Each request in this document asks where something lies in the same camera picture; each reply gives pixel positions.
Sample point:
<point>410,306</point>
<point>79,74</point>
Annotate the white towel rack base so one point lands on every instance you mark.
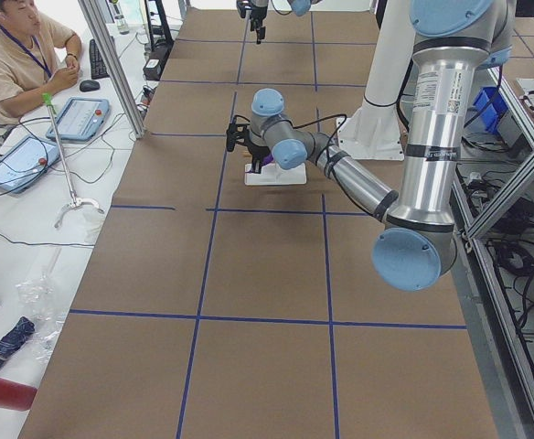
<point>273,175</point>

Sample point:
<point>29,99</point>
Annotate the near teach pendant tablet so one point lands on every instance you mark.
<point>24,164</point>

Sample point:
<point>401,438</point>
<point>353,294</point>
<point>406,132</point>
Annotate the folded dark blue umbrella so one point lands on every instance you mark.
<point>15,339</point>

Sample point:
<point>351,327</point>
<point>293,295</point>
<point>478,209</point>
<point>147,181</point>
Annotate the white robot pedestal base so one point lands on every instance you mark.
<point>373,132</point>

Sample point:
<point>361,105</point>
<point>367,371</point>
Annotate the blue storage bin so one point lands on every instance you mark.
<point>493,106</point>

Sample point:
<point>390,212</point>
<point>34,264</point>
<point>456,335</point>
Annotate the black computer mouse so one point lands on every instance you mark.
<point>89,85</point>

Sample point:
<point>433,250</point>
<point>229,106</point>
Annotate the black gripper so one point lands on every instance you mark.
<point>256,152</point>
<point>258,14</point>

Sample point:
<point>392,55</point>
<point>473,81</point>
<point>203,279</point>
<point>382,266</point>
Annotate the far teach pendant tablet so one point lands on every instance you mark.
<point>79,119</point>

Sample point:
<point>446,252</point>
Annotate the black keyboard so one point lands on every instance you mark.
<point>98,67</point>

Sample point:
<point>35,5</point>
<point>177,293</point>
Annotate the aluminium frame post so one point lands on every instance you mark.
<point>99,31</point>

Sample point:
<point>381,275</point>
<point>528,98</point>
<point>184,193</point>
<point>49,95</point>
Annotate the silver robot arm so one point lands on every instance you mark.
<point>298,7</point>
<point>453,40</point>

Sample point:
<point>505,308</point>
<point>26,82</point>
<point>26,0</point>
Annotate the crumpled clear plastic bag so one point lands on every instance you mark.
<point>42,304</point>

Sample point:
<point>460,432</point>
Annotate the red cylinder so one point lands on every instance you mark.
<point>16,396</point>

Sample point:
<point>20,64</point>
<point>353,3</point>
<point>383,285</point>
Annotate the person in beige shirt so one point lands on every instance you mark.
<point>38,55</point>

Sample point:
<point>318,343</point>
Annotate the teach pendant tablet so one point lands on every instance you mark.
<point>24,164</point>
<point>79,119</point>

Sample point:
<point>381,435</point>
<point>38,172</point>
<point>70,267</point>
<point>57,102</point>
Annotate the purple towel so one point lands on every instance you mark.
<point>267,160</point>

